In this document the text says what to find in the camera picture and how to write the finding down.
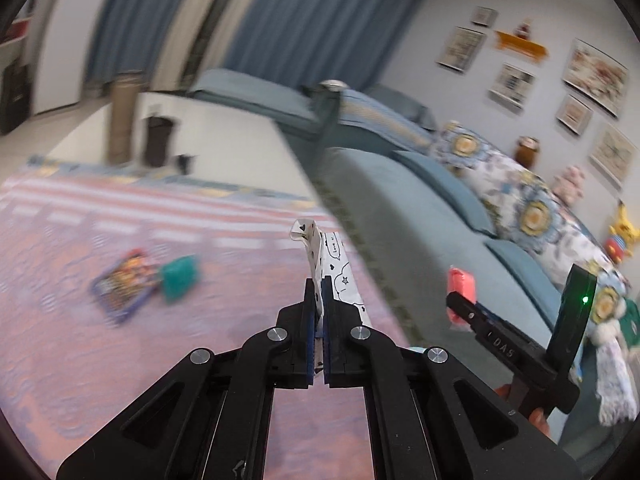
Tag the butterfly wall picture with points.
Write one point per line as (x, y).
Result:
(612, 154)

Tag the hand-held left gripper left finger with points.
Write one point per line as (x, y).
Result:
(312, 330)

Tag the blue snack packet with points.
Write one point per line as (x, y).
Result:
(125, 285)

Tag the yellow plush toy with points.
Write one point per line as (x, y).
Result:
(622, 235)

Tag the white refrigerator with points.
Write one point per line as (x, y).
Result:
(67, 45)

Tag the small black-framed picture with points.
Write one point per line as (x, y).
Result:
(483, 16)

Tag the dark cabinet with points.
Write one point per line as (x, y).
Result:
(14, 97)

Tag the white curtain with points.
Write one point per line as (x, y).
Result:
(200, 15)

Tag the large teal seat cushion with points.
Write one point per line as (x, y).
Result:
(520, 270)

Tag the teal pillow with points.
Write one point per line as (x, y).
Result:
(402, 105)

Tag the small black object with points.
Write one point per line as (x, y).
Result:
(184, 163)

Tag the narrow blue curtain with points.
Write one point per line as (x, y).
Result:
(135, 15)

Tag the pink packet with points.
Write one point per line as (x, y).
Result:
(457, 284)

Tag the small floral back cushion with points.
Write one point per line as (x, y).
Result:
(475, 160)

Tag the small teal seat cushion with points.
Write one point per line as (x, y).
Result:
(445, 185)

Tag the red gourd ornament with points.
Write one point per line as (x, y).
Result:
(525, 29)

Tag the white and green plush toy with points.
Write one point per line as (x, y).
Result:
(622, 317)

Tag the person's right hand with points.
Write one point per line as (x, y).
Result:
(541, 421)

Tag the pink pig plush toy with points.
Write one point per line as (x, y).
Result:
(568, 182)

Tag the large floral wall picture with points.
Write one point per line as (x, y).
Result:
(595, 76)

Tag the teal corner sofa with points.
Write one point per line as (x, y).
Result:
(400, 200)

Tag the large floral back cushion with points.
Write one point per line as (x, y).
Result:
(565, 230)

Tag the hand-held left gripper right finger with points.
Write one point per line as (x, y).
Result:
(327, 330)

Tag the teal packet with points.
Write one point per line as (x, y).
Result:
(180, 277)

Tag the wide blue curtain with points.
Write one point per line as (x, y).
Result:
(320, 20)

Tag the crown wall picture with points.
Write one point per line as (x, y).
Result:
(574, 114)

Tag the striped teal sofa cover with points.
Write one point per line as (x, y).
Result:
(380, 120)

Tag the tall black-framed picture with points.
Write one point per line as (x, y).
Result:
(461, 49)

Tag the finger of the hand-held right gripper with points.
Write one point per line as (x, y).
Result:
(472, 316)

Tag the yellow wall shelf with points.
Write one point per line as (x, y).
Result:
(520, 46)

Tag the dark brown cup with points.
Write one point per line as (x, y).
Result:
(159, 142)

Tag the pink floral printed blanket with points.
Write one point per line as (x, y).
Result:
(100, 360)

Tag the white doodle-print packet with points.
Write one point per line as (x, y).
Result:
(330, 260)

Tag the white canvas wall picture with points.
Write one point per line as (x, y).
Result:
(511, 85)

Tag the white coffee table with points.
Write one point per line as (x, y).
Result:
(225, 145)

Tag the white knitted cloth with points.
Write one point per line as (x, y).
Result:
(612, 380)

